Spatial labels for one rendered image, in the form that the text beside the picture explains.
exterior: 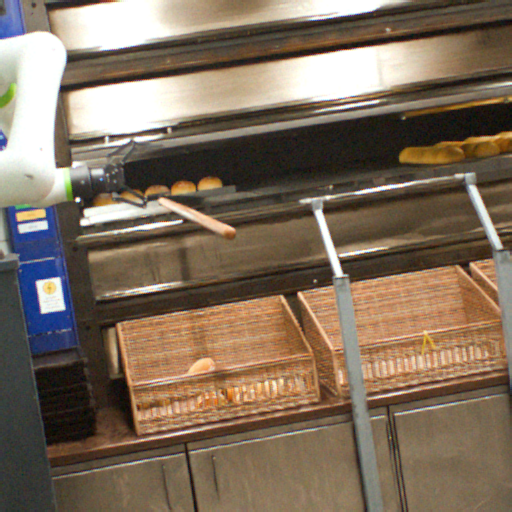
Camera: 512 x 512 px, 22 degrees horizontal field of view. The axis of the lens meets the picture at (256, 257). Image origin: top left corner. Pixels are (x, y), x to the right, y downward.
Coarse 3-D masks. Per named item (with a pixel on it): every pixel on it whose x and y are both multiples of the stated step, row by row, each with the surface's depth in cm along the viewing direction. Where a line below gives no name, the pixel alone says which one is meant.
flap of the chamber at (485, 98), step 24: (456, 96) 430; (480, 96) 431; (504, 96) 435; (312, 120) 423; (336, 120) 424; (360, 120) 432; (384, 120) 443; (168, 144) 417; (192, 144) 420; (216, 144) 430
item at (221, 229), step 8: (160, 200) 466; (168, 200) 445; (176, 208) 411; (184, 208) 394; (184, 216) 389; (192, 216) 367; (200, 216) 354; (200, 224) 350; (208, 224) 332; (216, 224) 321; (224, 224) 314; (216, 232) 318; (224, 232) 305; (232, 232) 304
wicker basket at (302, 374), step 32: (160, 320) 433; (192, 320) 434; (224, 320) 435; (256, 320) 436; (288, 320) 429; (160, 352) 431; (192, 352) 432; (224, 352) 433; (256, 352) 434; (288, 352) 435; (128, 384) 388; (160, 384) 388; (192, 384) 390; (256, 384) 392; (160, 416) 389; (192, 416) 390; (224, 416) 392
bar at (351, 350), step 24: (360, 192) 405; (384, 192) 405; (216, 216) 399; (240, 216) 400; (480, 216) 401; (96, 240) 394; (336, 264) 388; (504, 264) 389; (336, 288) 383; (504, 288) 390; (504, 312) 391; (504, 336) 394; (360, 360) 385; (360, 384) 386; (360, 408) 387; (360, 432) 387; (360, 456) 390
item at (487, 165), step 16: (480, 160) 451; (496, 160) 448; (384, 176) 444; (400, 176) 444; (416, 176) 445; (432, 176) 446; (288, 192) 440; (304, 192) 440; (320, 192) 441; (336, 192) 442; (192, 208) 435; (208, 208) 436; (224, 208) 437; (240, 208) 437; (96, 224) 431; (112, 224) 432; (128, 224) 432
